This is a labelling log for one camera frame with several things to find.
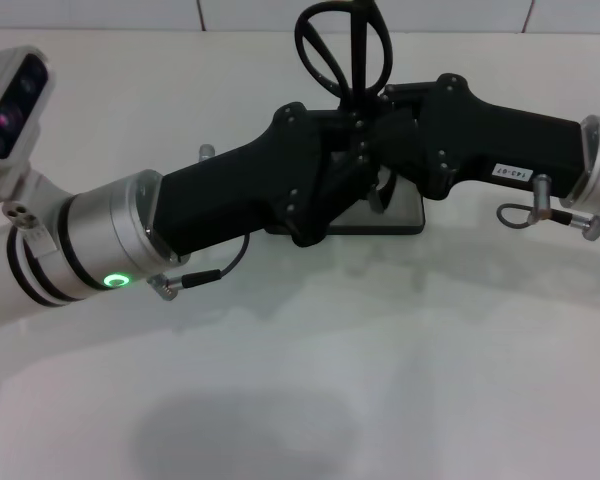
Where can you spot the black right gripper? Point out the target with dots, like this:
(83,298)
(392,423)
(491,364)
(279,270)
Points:
(505,140)

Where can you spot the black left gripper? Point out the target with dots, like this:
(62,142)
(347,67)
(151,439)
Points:
(220,195)

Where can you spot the black glasses case grey lining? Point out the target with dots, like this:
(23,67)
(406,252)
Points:
(405,215)

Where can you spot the silver stub on left gripper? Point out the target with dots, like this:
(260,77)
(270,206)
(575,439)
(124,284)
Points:
(207,151)

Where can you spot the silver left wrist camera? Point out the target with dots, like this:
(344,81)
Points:
(15,100)

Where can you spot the black thin-framed glasses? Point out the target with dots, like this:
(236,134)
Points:
(362,50)

